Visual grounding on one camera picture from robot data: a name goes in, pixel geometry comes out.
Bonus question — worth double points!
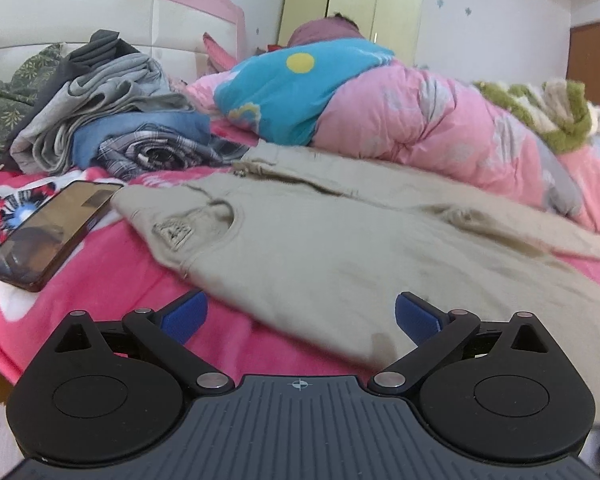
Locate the blue jeans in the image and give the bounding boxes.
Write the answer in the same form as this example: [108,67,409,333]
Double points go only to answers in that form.
[72,110,213,171]

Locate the grey garment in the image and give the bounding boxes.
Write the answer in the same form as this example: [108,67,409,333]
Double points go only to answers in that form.
[10,52,193,176]

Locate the brown wooden door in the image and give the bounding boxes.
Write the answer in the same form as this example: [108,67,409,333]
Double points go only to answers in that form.
[565,17,600,113]

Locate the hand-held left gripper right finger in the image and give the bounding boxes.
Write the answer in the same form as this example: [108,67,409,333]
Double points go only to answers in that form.
[367,291,566,396]

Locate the pink floral bed blanket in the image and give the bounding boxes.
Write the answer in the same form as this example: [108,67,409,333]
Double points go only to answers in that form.
[0,120,600,386]

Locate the beige pants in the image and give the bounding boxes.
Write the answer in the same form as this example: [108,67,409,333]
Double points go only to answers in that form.
[111,142,600,401]

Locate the olive patterned cloth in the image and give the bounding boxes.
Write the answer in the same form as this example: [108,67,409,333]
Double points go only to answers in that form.
[0,42,66,171]

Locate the black garment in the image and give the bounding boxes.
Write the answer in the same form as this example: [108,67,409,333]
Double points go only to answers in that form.
[50,30,141,91]

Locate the black smartphone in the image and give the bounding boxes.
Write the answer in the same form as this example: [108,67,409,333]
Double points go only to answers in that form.
[0,180,126,293]

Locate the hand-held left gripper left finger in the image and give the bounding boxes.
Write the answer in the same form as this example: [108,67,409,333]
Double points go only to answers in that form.
[32,289,234,396]

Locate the pink and white headboard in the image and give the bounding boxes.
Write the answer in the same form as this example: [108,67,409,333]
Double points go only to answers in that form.
[0,0,246,81]

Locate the green and cream fleece blanket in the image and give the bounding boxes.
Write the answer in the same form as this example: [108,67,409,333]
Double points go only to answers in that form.
[472,77,600,156]

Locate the pink and blue floral quilt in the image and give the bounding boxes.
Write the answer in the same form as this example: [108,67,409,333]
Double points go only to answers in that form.
[185,39,600,236]

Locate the pink pillow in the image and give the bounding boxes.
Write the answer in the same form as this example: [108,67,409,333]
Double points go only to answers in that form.
[202,32,241,76]

